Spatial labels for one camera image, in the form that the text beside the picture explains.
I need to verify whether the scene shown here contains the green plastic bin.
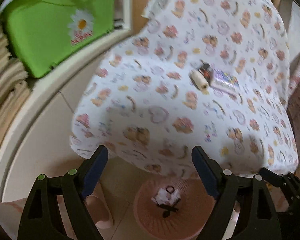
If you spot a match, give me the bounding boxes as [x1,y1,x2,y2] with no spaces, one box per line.
[0,0,115,78]

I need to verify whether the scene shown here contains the beige thread spool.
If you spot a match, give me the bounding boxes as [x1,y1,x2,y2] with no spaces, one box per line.
[189,70,210,92]

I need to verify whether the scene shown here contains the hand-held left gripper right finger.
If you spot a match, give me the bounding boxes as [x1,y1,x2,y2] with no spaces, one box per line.
[191,145,280,240]

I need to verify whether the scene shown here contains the black thread spool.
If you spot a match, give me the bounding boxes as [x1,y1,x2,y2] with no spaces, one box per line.
[196,61,213,80]

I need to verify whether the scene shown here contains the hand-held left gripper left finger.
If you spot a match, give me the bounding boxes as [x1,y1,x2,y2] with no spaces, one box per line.
[17,145,109,240]

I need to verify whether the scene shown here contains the small printed box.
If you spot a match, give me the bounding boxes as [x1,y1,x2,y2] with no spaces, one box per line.
[210,69,240,94]

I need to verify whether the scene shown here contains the bear printed white cloth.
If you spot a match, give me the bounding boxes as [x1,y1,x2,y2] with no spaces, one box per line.
[69,0,298,178]

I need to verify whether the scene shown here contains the white cabinet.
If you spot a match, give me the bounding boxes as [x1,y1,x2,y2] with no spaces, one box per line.
[275,0,300,60]

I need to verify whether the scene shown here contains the white shelf unit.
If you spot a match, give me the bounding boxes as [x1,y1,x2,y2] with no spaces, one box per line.
[0,0,133,205]

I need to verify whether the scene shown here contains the black spoon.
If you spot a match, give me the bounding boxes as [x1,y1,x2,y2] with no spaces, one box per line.
[162,206,174,218]

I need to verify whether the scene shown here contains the black stick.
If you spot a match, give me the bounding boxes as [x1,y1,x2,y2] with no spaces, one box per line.
[157,204,179,212]

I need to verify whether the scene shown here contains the pink plastic basket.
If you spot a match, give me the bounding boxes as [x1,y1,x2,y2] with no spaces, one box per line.
[134,179,238,240]

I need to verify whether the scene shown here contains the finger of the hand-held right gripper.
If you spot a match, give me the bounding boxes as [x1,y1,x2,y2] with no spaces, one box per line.
[259,167,287,184]

